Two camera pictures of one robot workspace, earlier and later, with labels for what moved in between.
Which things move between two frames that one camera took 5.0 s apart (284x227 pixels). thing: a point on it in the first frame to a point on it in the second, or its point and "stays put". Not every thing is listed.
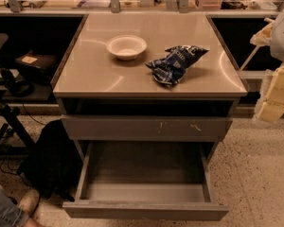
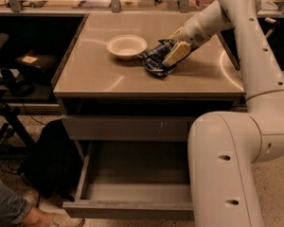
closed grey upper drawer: x=143 y=128 stays put
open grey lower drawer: x=147 y=181 stays put
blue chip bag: x=169 y=69 to x=153 y=59
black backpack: x=54 y=165 stays put
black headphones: x=20 y=88 stays put
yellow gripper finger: x=262 y=38 to x=173 y=35
